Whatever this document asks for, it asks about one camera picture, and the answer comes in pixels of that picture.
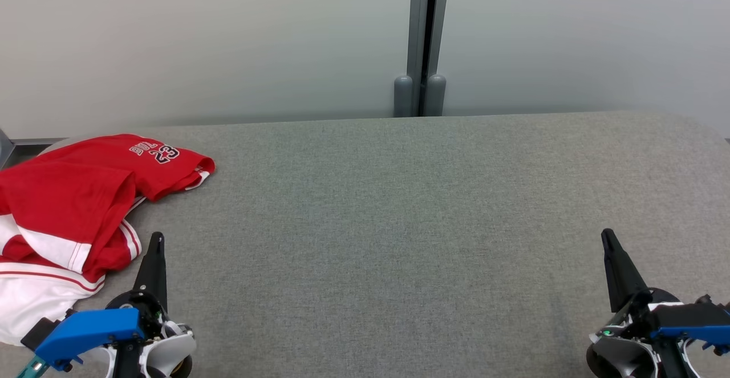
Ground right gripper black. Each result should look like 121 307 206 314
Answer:
596 229 682 338

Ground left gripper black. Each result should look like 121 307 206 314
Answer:
106 231 172 339

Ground red shorts with white stripes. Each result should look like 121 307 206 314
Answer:
0 134 216 273

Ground red jersey with white trim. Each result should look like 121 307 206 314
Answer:
0 196 143 346

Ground dark grey rounded object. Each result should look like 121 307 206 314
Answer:
0 129 15 168

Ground left blue camera mount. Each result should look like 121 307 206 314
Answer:
34 308 146 370

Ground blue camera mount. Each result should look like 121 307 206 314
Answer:
650 324 730 357
34 308 146 370

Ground right blue camera mount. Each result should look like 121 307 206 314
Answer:
650 324 730 357

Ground grey cylindrical post bumper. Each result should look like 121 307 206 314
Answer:
425 74 447 116
394 75 414 117

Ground grey metal wall post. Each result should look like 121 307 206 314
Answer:
406 0 451 117

